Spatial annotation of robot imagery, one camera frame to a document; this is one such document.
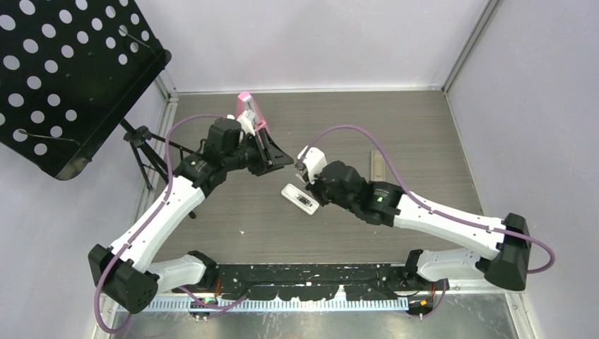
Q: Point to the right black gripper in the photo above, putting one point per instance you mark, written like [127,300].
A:
[313,189]

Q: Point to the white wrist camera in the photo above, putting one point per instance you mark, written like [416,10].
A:
[310,163]
[249,121]

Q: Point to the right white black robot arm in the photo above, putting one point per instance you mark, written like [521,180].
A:
[495,249]

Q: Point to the white remote control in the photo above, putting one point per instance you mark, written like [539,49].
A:
[290,192]

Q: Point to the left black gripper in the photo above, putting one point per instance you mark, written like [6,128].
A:
[272,157]

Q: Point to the white battery cover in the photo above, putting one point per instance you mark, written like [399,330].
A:
[297,177]

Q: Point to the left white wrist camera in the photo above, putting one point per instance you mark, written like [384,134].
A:
[249,121]

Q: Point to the black perforated music stand desk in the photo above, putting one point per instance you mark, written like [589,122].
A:
[70,73]

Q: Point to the pink metronome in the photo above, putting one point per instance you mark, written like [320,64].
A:
[245,101]

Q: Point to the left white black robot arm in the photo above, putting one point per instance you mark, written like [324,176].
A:
[125,271]

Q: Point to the black battery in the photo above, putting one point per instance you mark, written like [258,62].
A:
[304,200]

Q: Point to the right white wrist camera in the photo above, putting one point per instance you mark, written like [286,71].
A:
[310,163]

